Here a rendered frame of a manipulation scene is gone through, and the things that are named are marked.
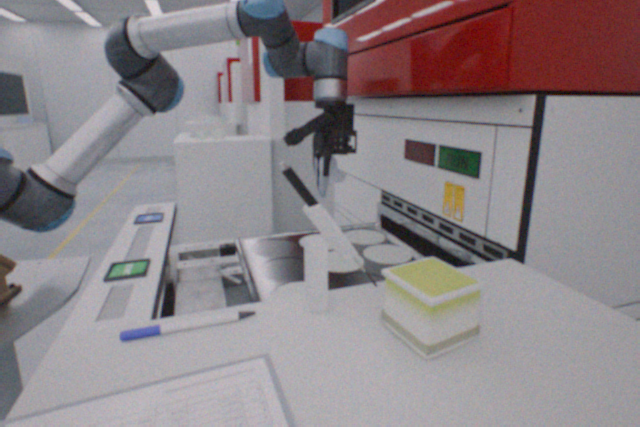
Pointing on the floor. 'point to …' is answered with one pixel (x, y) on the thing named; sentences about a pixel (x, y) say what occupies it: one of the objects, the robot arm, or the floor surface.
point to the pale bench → (20, 117)
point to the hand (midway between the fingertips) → (320, 191)
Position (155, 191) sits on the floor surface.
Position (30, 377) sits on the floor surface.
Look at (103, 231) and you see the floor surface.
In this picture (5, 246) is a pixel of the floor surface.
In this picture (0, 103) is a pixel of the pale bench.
